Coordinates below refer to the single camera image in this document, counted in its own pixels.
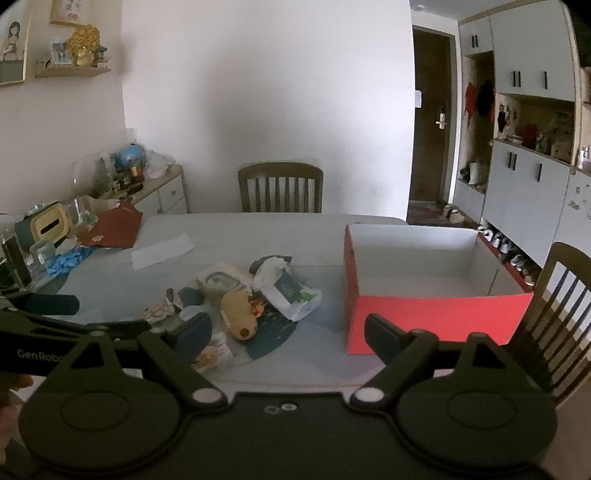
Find wooden wall shelf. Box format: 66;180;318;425
34;66;112;79

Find dark red cloth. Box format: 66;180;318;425
78;203;145;250

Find large framed picture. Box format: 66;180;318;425
0;7;32;88

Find white plastic bag package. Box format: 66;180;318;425
255;258;322;322

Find small framed picture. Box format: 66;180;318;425
50;0;84;27

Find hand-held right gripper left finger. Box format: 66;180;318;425
69;313;228;409

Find white wooden sideboard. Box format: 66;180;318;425
115;164;190;215

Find dark brown door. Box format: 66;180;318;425
409;25;453;208

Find white crumpled plastic bag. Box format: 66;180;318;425
147;151;176;178

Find white packet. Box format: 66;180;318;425
196;262;254;296

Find orange snack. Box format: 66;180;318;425
191;333;234;371

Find tan capybara plush toy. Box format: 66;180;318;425
221;290;260;342

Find dark grey pouch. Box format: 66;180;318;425
178;286;204;308

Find blue globe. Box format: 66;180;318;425
115;144;147;172

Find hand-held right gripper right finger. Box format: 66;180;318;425
348;313;516;409

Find white paper sheet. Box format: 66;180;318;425
130;232;195;271

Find blue gloves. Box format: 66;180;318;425
46;247;95;277

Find yellow and green tissue box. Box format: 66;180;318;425
15;203;72;245

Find person's left hand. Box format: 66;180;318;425
0;374;34;463

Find black appliance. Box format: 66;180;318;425
0;231;33;287

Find clear plastic container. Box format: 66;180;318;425
71;151;114;197

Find small photo frame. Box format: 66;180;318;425
48;39;72;65

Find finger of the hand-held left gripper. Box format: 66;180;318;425
0;293;80;317
18;314;153;341

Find yellow flower ornament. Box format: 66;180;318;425
68;25;101;66

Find white wall cabinet unit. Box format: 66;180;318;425
452;0;591;296

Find red cardboard box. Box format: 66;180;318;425
342;223;535;356

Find brown wooden chair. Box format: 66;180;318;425
238;161;324;214
505;241;591;407

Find row of shoes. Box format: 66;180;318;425
478;222;539;287

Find red hanging ornament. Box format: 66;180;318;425
464;82;478;127

